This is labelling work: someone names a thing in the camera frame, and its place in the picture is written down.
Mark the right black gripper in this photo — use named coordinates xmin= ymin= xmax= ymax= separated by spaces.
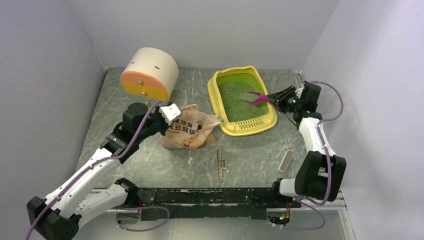
xmin=265 ymin=85 xmax=302 ymax=114

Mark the magenta plastic scoop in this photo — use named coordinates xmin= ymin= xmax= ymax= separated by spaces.
xmin=246 ymin=91 xmax=274 ymax=106

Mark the pink cat litter bag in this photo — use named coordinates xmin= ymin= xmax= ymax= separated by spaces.
xmin=161 ymin=104 xmax=224 ymax=149

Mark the yellow green litter box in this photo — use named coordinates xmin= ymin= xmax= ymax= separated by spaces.
xmin=207 ymin=65 xmax=277 ymax=137

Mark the white orange cylindrical bin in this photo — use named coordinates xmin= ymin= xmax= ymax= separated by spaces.
xmin=120 ymin=47 xmax=179 ymax=101

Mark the torn bag top strip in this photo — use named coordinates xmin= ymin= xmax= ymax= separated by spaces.
xmin=216 ymin=149 xmax=228 ymax=182

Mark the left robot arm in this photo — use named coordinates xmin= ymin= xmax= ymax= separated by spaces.
xmin=25 ymin=100 xmax=182 ymax=240

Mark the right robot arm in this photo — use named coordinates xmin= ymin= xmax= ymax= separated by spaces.
xmin=267 ymin=81 xmax=347 ymax=207

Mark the small white grey clip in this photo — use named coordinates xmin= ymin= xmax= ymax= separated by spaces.
xmin=277 ymin=150 xmax=294 ymax=173

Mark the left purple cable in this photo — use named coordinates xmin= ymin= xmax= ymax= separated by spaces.
xmin=24 ymin=100 xmax=170 ymax=240

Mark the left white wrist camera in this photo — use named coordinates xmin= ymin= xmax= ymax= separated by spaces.
xmin=159 ymin=103 xmax=182 ymax=126

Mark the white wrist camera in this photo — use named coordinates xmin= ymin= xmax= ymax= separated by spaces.
xmin=295 ymin=87 xmax=305 ymax=99
xmin=159 ymin=103 xmax=182 ymax=126

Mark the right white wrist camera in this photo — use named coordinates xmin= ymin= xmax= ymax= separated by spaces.
xmin=295 ymin=87 xmax=305 ymax=99

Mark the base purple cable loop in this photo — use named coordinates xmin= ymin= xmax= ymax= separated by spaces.
xmin=115 ymin=203 xmax=171 ymax=232

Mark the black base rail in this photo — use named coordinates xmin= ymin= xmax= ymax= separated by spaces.
xmin=115 ymin=178 xmax=301 ymax=221

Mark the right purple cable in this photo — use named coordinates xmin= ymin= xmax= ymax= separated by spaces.
xmin=271 ymin=80 xmax=345 ymax=231

